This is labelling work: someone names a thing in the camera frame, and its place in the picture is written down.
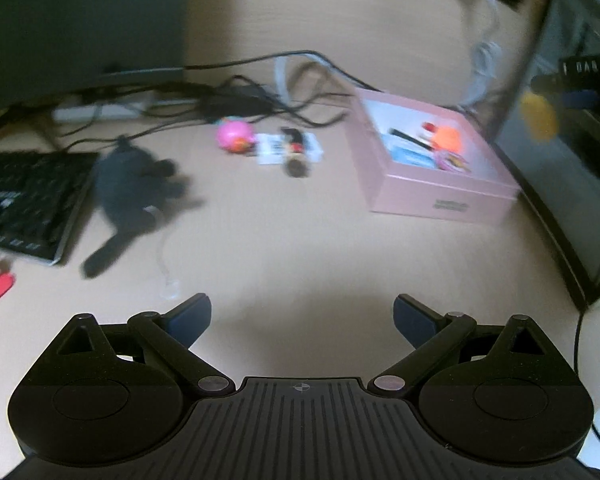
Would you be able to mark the black pen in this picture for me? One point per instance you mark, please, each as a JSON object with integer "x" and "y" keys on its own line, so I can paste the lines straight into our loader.
{"x": 410, "y": 139}

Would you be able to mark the white power strip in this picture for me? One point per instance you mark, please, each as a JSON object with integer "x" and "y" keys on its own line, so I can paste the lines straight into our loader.
{"x": 95, "y": 111}

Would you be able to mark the dark bottle red label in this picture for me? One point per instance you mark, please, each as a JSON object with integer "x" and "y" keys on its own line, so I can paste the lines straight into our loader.
{"x": 295, "y": 155}

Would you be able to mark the yellow plastic toy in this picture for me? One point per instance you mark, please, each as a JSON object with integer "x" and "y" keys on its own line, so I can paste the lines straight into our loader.
{"x": 540, "y": 117}

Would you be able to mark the pink pig toy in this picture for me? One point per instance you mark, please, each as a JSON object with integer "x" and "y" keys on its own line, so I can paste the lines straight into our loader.
{"x": 236, "y": 135}

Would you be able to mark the dark computer monitor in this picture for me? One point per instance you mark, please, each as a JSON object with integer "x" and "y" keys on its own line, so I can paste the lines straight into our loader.
{"x": 70, "y": 25}

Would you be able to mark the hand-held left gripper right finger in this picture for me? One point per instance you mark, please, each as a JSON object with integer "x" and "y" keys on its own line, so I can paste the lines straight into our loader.
{"x": 412, "y": 317}

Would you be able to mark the white bottle with red cap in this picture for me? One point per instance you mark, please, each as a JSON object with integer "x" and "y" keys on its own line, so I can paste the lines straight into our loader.
{"x": 428, "y": 128}

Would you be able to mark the wooden desktop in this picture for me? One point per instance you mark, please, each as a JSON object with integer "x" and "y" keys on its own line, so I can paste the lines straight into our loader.
{"x": 290, "y": 240}

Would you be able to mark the pink cardboard box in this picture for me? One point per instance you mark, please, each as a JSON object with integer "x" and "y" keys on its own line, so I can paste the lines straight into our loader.
{"x": 430, "y": 195}

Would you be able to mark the orange plastic shell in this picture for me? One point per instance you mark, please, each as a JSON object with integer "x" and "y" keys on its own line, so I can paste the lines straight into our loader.
{"x": 449, "y": 139}

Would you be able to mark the black keyboard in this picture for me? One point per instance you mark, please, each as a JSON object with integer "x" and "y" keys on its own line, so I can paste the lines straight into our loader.
{"x": 25, "y": 200}

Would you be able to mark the blue tissue packet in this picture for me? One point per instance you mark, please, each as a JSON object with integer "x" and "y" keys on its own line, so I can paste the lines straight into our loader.
{"x": 410, "y": 156}

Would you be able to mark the black computer case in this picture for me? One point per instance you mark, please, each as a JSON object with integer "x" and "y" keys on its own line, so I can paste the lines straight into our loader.
{"x": 555, "y": 185}

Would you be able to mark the black power adapter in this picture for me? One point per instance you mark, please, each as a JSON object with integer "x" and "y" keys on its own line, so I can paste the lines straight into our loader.
{"x": 232, "y": 105}

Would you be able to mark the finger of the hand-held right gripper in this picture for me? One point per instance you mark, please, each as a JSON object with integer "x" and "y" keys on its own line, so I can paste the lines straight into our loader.
{"x": 580, "y": 99}

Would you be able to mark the black plush cat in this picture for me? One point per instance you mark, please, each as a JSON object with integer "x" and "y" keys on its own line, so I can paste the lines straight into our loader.
{"x": 125, "y": 185}

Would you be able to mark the white packet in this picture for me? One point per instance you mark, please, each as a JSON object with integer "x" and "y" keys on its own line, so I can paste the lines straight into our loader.
{"x": 267, "y": 150}

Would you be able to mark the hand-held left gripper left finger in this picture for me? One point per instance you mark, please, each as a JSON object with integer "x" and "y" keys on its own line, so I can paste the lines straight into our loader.
{"x": 192, "y": 317}

